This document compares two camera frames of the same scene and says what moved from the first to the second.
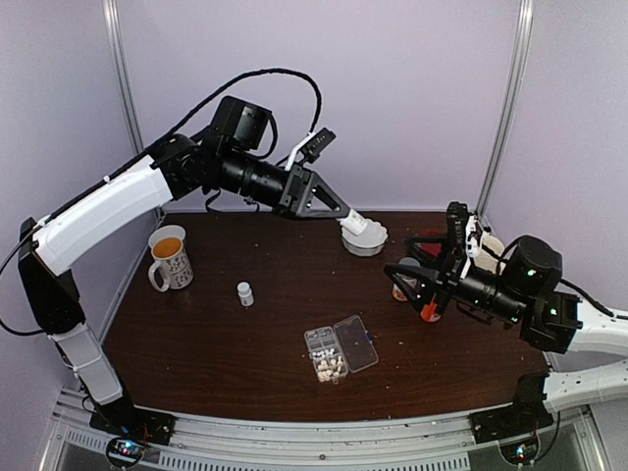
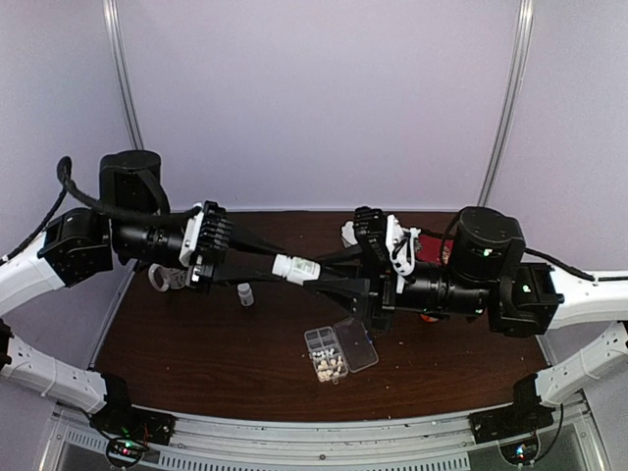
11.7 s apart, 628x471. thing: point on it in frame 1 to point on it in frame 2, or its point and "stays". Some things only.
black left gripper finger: x=318 y=200 to x=265 y=277
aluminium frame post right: x=509 y=110 stays
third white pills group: x=324 y=353 stays
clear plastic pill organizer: x=336 y=350 stays
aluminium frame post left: x=121 y=74 stays
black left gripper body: x=293 y=188 to x=210 y=246
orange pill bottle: x=429 y=312 stays
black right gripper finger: x=419 y=283 to x=351 y=290
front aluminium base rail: x=447 y=443 stays
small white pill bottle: x=354 y=223 to x=295 y=269
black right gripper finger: x=432 y=250 to x=350 y=254
